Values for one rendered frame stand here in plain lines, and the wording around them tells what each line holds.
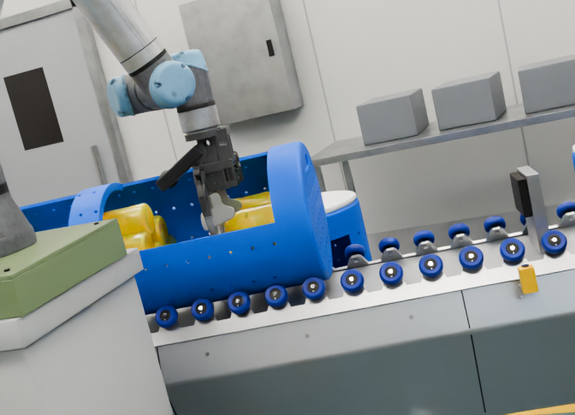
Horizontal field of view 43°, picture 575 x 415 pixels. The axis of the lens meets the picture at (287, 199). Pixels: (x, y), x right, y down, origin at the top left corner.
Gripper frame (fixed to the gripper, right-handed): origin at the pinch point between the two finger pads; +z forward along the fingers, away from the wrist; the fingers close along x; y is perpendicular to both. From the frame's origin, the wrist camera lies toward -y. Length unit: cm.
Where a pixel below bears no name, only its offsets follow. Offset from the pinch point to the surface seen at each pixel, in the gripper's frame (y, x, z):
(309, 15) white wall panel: 2, 339, -61
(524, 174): 60, 2, 1
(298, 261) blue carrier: 15.7, -6.9, 7.3
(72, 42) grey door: -165, 367, -84
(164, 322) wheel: -13.0, -5.8, 14.5
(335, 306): 20.6, -5.8, 17.6
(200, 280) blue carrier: -3.5, -6.9, 7.3
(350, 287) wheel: 24.1, -6.0, 14.3
